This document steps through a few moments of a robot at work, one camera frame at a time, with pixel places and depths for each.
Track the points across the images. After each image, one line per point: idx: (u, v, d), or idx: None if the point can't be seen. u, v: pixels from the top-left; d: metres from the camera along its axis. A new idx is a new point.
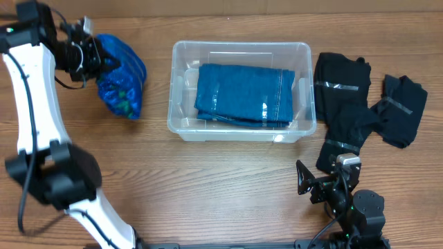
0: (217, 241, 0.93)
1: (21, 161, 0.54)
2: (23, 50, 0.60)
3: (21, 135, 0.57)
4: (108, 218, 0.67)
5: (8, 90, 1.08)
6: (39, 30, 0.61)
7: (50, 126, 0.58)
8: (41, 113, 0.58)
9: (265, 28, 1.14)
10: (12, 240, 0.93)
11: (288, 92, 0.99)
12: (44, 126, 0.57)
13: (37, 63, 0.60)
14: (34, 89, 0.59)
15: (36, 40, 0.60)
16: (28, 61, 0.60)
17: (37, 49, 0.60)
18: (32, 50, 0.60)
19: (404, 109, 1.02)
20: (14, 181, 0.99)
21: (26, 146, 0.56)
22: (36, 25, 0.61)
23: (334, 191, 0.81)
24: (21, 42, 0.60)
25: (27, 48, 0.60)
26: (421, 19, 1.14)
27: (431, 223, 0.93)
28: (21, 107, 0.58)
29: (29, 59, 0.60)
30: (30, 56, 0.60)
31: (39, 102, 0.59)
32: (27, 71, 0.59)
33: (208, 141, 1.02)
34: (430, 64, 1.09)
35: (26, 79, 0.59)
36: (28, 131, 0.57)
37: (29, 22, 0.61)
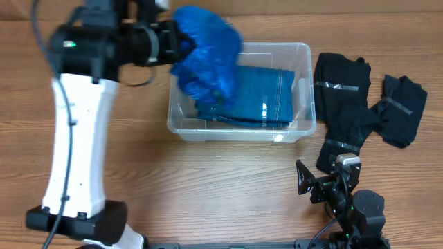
0: (217, 241, 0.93)
1: (43, 216, 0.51)
2: (77, 81, 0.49)
3: (50, 189, 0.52)
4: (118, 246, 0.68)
5: (8, 90, 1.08)
6: (106, 49, 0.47)
7: (82, 197, 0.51)
8: (77, 177, 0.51)
9: (265, 28, 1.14)
10: (12, 240, 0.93)
11: (288, 93, 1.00)
12: (75, 195, 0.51)
13: (89, 108, 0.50)
14: (78, 138, 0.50)
15: (97, 75, 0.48)
16: (82, 99, 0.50)
17: (98, 87, 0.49)
18: (88, 87, 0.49)
19: (404, 109, 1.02)
20: (14, 181, 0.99)
21: (51, 205, 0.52)
22: (97, 44, 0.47)
23: (334, 191, 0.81)
24: (81, 65, 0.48)
25: (86, 81, 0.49)
26: (421, 19, 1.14)
27: (431, 223, 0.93)
28: (59, 152, 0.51)
29: (84, 98, 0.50)
30: (86, 94, 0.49)
31: (84, 148, 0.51)
32: (75, 115, 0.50)
33: (208, 141, 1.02)
34: (430, 65, 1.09)
35: (75, 119, 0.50)
36: (59, 193, 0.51)
37: (95, 36, 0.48)
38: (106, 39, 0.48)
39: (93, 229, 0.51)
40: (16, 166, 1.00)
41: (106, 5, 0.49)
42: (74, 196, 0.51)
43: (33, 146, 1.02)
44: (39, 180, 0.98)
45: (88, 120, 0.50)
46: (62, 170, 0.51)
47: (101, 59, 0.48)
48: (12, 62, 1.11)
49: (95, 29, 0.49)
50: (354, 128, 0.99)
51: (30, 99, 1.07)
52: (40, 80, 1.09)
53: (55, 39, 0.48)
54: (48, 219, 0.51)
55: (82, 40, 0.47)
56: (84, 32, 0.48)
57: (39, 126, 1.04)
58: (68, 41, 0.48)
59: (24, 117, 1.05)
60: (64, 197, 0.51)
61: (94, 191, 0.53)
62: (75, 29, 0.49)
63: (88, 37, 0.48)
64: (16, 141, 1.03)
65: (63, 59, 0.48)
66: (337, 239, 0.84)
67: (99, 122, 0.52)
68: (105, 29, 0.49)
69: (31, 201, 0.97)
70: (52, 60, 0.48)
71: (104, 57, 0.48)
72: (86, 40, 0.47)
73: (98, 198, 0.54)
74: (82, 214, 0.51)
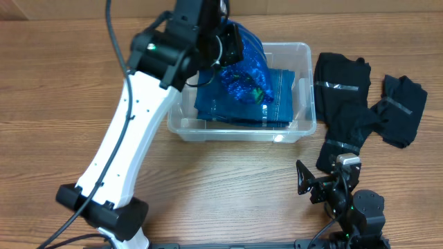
0: (217, 241, 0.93)
1: (75, 196, 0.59)
2: (145, 79, 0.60)
3: (89, 171, 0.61)
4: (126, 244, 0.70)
5: (9, 90, 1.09)
6: (181, 62, 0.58)
7: (115, 187, 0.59)
8: (118, 167, 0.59)
9: (264, 28, 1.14)
10: (12, 240, 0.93)
11: (288, 92, 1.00)
12: (109, 185, 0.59)
13: (149, 109, 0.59)
14: (131, 133, 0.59)
15: (165, 83, 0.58)
16: (143, 97, 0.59)
17: (162, 91, 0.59)
18: (151, 88, 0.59)
19: (404, 109, 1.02)
20: (14, 181, 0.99)
21: (84, 187, 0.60)
22: (176, 56, 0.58)
23: (334, 191, 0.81)
24: (156, 66, 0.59)
25: (154, 81, 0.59)
26: (421, 19, 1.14)
27: (431, 223, 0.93)
28: (109, 140, 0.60)
29: (145, 98, 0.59)
30: (149, 95, 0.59)
31: (130, 144, 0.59)
32: (134, 112, 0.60)
33: (208, 141, 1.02)
34: (430, 65, 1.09)
35: (133, 115, 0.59)
36: (95, 178, 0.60)
37: (176, 48, 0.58)
38: (184, 53, 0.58)
39: (115, 222, 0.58)
40: (16, 165, 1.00)
41: (194, 20, 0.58)
42: (108, 185, 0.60)
43: (33, 146, 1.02)
44: (38, 180, 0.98)
45: (143, 122, 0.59)
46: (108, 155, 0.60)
47: (174, 69, 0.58)
48: (12, 63, 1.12)
49: (178, 39, 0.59)
50: (354, 128, 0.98)
51: (30, 99, 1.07)
52: (40, 80, 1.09)
53: (141, 37, 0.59)
54: (77, 200, 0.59)
55: (164, 48, 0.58)
56: (169, 42, 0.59)
57: (39, 126, 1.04)
58: (152, 44, 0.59)
59: (24, 117, 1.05)
60: (98, 182, 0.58)
61: (127, 186, 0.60)
62: (163, 37, 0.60)
63: (170, 47, 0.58)
64: (16, 140, 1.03)
65: (142, 55, 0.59)
66: (337, 239, 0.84)
67: (150, 125, 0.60)
68: (187, 43, 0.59)
69: (30, 201, 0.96)
70: (135, 53, 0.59)
71: (177, 70, 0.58)
72: (167, 48, 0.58)
73: (128, 194, 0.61)
74: (109, 204, 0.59)
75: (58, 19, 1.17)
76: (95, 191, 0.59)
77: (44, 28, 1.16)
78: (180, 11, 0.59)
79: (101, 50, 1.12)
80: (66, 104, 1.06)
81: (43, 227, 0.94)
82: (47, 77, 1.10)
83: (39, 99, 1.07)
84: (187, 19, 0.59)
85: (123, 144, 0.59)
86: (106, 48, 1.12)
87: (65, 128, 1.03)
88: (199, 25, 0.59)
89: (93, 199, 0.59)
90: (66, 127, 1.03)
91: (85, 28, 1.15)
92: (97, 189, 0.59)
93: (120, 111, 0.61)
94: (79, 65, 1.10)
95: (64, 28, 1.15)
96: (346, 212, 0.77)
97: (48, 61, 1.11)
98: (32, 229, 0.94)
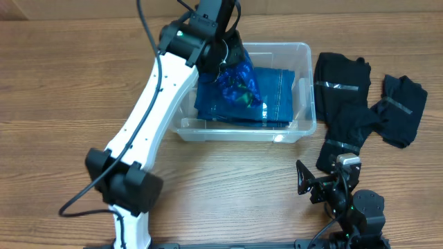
0: (217, 241, 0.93)
1: (103, 155, 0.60)
2: (174, 60, 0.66)
3: (118, 136, 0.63)
4: (135, 232, 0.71)
5: (8, 90, 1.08)
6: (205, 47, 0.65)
7: (143, 150, 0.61)
8: (145, 135, 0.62)
9: (265, 28, 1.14)
10: (12, 240, 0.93)
11: (288, 92, 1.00)
12: (138, 148, 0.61)
13: (176, 84, 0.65)
14: (159, 104, 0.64)
15: (192, 62, 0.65)
16: (171, 73, 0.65)
17: (187, 69, 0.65)
18: (178, 65, 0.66)
19: (404, 109, 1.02)
20: (14, 181, 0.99)
21: (114, 149, 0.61)
22: (201, 43, 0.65)
23: (334, 191, 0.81)
24: (183, 50, 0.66)
25: (181, 61, 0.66)
26: (421, 19, 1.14)
27: (431, 223, 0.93)
28: (138, 109, 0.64)
29: (174, 74, 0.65)
30: (177, 70, 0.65)
31: (159, 111, 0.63)
32: (163, 85, 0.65)
33: (208, 141, 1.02)
34: (430, 65, 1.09)
35: (163, 86, 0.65)
36: (124, 142, 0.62)
37: (201, 37, 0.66)
38: (207, 41, 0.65)
39: (142, 179, 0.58)
40: (16, 166, 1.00)
41: (213, 18, 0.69)
42: (136, 148, 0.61)
43: (33, 146, 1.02)
44: (38, 180, 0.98)
45: (171, 93, 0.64)
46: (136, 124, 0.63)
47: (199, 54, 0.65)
48: (12, 63, 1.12)
49: (202, 30, 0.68)
50: (354, 127, 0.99)
51: (30, 99, 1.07)
52: (40, 80, 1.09)
53: (170, 25, 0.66)
54: (105, 160, 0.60)
55: (191, 35, 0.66)
56: (194, 31, 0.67)
57: (38, 126, 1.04)
58: (181, 32, 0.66)
59: (23, 117, 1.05)
60: (128, 144, 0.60)
61: (151, 153, 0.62)
62: (190, 26, 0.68)
63: (196, 35, 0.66)
64: (16, 141, 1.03)
65: (171, 40, 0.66)
66: (337, 239, 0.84)
67: (174, 99, 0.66)
68: (209, 34, 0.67)
69: (30, 201, 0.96)
70: (164, 37, 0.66)
71: (201, 54, 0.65)
72: (194, 37, 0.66)
73: (150, 162, 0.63)
74: (137, 164, 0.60)
75: (58, 18, 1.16)
76: (125, 153, 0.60)
77: (44, 28, 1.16)
78: (202, 10, 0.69)
79: (101, 50, 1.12)
80: (66, 104, 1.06)
81: (43, 227, 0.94)
82: (47, 77, 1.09)
83: (39, 99, 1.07)
84: (209, 17, 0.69)
85: (151, 114, 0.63)
86: (105, 47, 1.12)
87: (65, 129, 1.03)
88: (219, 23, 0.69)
89: (121, 160, 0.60)
90: (66, 127, 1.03)
91: (85, 28, 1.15)
92: (127, 151, 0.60)
93: (149, 86, 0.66)
94: (79, 65, 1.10)
95: (63, 28, 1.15)
96: (346, 212, 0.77)
97: (48, 61, 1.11)
98: (32, 229, 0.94)
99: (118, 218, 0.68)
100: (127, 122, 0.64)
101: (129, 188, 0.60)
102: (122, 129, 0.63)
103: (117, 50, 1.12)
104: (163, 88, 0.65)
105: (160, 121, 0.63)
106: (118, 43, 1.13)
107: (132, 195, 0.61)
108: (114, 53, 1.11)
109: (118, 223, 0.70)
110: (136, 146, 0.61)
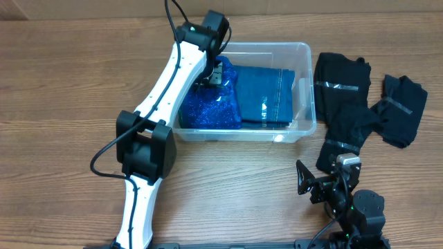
0: (217, 241, 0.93)
1: (133, 116, 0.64)
2: (188, 47, 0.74)
3: (144, 102, 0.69)
4: (145, 213, 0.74)
5: (8, 90, 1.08)
6: (211, 41, 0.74)
7: (169, 113, 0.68)
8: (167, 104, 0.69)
9: (265, 28, 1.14)
10: (11, 240, 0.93)
11: (288, 92, 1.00)
12: (163, 111, 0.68)
13: (192, 62, 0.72)
14: (178, 78, 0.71)
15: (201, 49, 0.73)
16: (187, 55, 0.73)
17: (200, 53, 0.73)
18: (193, 49, 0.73)
19: (404, 109, 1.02)
20: (14, 181, 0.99)
21: (142, 111, 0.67)
22: (211, 37, 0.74)
23: (334, 191, 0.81)
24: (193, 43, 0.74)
25: (194, 48, 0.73)
26: (421, 19, 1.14)
27: (431, 223, 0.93)
28: (160, 84, 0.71)
29: (189, 57, 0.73)
30: (192, 53, 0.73)
31: (178, 84, 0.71)
32: (181, 63, 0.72)
33: (208, 141, 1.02)
34: (430, 65, 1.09)
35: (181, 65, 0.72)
36: (150, 105, 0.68)
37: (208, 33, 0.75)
38: (214, 35, 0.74)
39: (169, 133, 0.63)
40: (16, 166, 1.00)
41: (216, 26, 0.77)
42: (162, 110, 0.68)
43: (33, 146, 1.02)
44: (38, 180, 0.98)
45: (190, 70, 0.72)
46: (158, 93, 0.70)
47: (208, 45, 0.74)
48: (12, 63, 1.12)
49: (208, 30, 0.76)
50: (354, 127, 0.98)
51: (30, 99, 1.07)
52: (40, 80, 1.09)
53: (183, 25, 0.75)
54: (135, 119, 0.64)
55: (201, 30, 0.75)
56: (205, 28, 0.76)
57: (39, 126, 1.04)
58: (193, 28, 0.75)
59: (24, 117, 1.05)
60: (155, 106, 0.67)
61: (172, 116, 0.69)
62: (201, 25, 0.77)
63: (205, 31, 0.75)
64: (16, 141, 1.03)
65: (185, 34, 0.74)
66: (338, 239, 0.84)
67: (190, 77, 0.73)
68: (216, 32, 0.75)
69: (30, 201, 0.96)
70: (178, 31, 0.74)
71: (210, 45, 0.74)
72: (204, 31, 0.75)
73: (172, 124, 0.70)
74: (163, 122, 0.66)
75: (57, 18, 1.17)
76: (152, 113, 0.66)
77: (44, 28, 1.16)
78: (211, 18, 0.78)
79: (100, 50, 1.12)
80: (66, 104, 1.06)
81: (43, 227, 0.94)
82: (47, 77, 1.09)
83: (39, 99, 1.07)
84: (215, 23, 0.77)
85: (172, 88, 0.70)
86: (106, 47, 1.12)
87: (65, 129, 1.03)
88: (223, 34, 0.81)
89: (149, 119, 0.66)
90: (66, 127, 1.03)
91: (85, 28, 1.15)
92: (153, 112, 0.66)
93: (167, 66, 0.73)
94: (79, 65, 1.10)
95: (63, 28, 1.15)
96: (347, 212, 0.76)
97: (48, 61, 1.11)
98: (32, 229, 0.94)
99: (134, 190, 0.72)
100: (153, 90, 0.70)
101: (156, 144, 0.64)
102: (148, 97, 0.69)
103: (117, 50, 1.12)
104: (181, 66, 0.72)
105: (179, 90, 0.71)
106: (118, 43, 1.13)
107: (157, 153, 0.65)
108: (114, 53, 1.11)
109: (131, 196, 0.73)
110: (161, 109, 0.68)
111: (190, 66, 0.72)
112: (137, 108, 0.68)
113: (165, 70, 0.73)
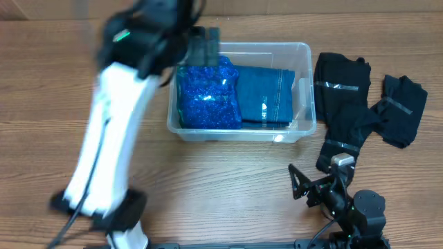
0: (217, 241, 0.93)
1: (64, 207, 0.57)
2: (118, 76, 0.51)
3: (76, 173, 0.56)
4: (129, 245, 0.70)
5: (8, 90, 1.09)
6: (157, 45, 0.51)
7: (105, 193, 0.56)
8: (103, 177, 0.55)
9: (265, 28, 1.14)
10: (12, 240, 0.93)
11: (288, 92, 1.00)
12: (97, 194, 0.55)
13: (127, 104, 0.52)
14: (111, 137, 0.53)
15: (143, 72, 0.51)
16: (117, 99, 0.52)
17: (138, 86, 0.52)
18: (124, 79, 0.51)
19: (404, 109, 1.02)
20: (14, 181, 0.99)
21: (73, 196, 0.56)
22: (153, 36, 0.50)
23: (331, 193, 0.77)
24: (136, 47, 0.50)
25: (127, 77, 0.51)
26: (421, 19, 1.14)
27: (431, 223, 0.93)
28: (89, 146, 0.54)
29: (120, 99, 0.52)
30: (124, 90, 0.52)
31: (113, 145, 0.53)
32: (111, 113, 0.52)
33: (208, 141, 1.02)
34: (430, 65, 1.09)
35: (111, 108, 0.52)
36: (82, 183, 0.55)
37: (155, 30, 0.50)
38: (162, 35, 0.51)
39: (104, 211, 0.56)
40: (16, 166, 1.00)
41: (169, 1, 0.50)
42: (96, 191, 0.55)
43: (34, 146, 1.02)
44: (38, 180, 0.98)
45: (128, 115, 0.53)
46: (86, 174, 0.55)
47: (151, 50, 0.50)
48: (12, 63, 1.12)
49: (155, 21, 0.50)
50: (354, 127, 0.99)
51: (30, 99, 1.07)
52: (40, 80, 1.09)
53: (114, 21, 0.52)
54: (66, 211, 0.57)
55: (138, 28, 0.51)
56: (150, 17, 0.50)
57: (39, 126, 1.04)
58: (119, 35, 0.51)
59: (24, 117, 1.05)
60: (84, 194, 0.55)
61: (115, 184, 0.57)
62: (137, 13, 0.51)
63: (145, 28, 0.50)
64: (16, 141, 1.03)
65: (109, 46, 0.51)
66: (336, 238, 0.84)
67: (130, 125, 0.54)
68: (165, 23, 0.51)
69: (31, 201, 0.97)
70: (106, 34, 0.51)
71: (156, 54, 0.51)
72: (142, 31, 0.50)
73: (119, 187, 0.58)
74: (98, 213, 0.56)
75: None
76: (86, 198, 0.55)
77: (44, 28, 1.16)
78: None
79: None
80: (66, 104, 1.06)
81: (43, 227, 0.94)
82: (47, 77, 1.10)
83: (39, 99, 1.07)
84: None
85: (102, 153, 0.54)
86: None
87: (66, 129, 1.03)
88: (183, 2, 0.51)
89: (84, 207, 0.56)
90: (66, 127, 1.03)
91: None
92: (86, 197, 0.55)
93: (93, 110, 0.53)
94: None
95: None
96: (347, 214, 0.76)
97: (48, 61, 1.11)
98: (32, 229, 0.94)
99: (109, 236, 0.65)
100: (82, 156, 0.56)
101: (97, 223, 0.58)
102: (76, 171, 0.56)
103: None
104: (113, 115, 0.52)
105: (117, 153, 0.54)
106: None
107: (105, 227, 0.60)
108: None
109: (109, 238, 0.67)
110: (94, 186, 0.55)
111: (124, 120, 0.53)
112: (68, 187, 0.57)
113: (91, 117, 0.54)
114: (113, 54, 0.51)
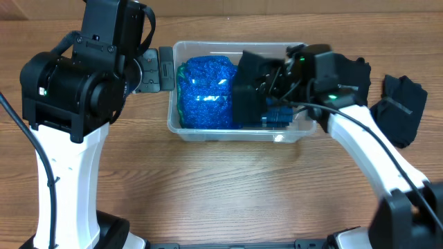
0: (217, 241, 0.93)
1: None
2: (52, 137, 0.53)
3: (41, 228, 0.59)
4: None
5: (7, 90, 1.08)
6: (87, 92, 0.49)
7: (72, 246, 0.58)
8: (66, 228, 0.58)
9: (265, 28, 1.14)
10: (11, 240, 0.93)
11: None
12: (64, 244, 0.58)
13: (72, 167, 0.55)
14: (62, 194, 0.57)
15: (80, 125, 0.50)
16: (61, 155, 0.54)
17: (77, 146, 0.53)
18: (59, 137, 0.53)
19: (404, 109, 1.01)
20: (14, 181, 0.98)
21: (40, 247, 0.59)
22: (82, 81, 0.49)
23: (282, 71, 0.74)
24: (68, 94, 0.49)
25: (63, 139, 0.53)
26: (421, 19, 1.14)
27: None
28: (46, 203, 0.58)
29: (60, 157, 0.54)
30: (63, 148, 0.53)
31: (68, 198, 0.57)
32: (58, 175, 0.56)
33: (208, 141, 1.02)
34: (430, 65, 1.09)
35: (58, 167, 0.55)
36: (47, 238, 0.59)
37: (75, 79, 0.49)
38: (90, 81, 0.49)
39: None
40: (16, 166, 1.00)
41: (105, 39, 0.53)
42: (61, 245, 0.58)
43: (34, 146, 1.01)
44: None
45: (77, 171, 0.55)
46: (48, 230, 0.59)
47: (80, 99, 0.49)
48: (12, 62, 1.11)
49: (81, 70, 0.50)
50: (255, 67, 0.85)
51: None
52: None
53: (38, 64, 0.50)
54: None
55: (68, 75, 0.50)
56: (66, 68, 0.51)
57: None
58: (44, 88, 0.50)
59: None
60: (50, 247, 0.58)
61: (82, 232, 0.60)
62: (69, 61, 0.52)
63: (74, 75, 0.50)
64: (16, 141, 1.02)
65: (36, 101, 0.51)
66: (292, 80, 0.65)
67: (80, 181, 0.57)
68: (105, 61, 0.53)
69: (31, 201, 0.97)
70: (27, 99, 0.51)
71: (88, 99, 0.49)
72: (70, 77, 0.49)
73: (86, 234, 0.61)
74: None
75: (58, 18, 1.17)
76: None
77: (44, 27, 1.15)
78: (91, 29, 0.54)
79: None
80: None
81: None
82: None
83: None
84: (100, 38, 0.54)
85: (59, 203, 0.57)
86: None
87: None
88: (117, 45, 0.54)
89: None
90: None
91: None
92: None
93: (41, 169, 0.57)
94: None
95: (64, 28, 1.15)
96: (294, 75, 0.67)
97: None
98: (32, 229, 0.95)
99: None
100: (41, 210, 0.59)
101: None
102: (40, 223, 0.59)
103: None
104: (60, 175, 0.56)
105: (74, 207, 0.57)
106: None
107: None
108: None
109: None
110: (59, 236, 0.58)
111: (70, 172, 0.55)
112: (35, 239, 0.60)
113: (41, 178, 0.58)
114: (31, 119, 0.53)
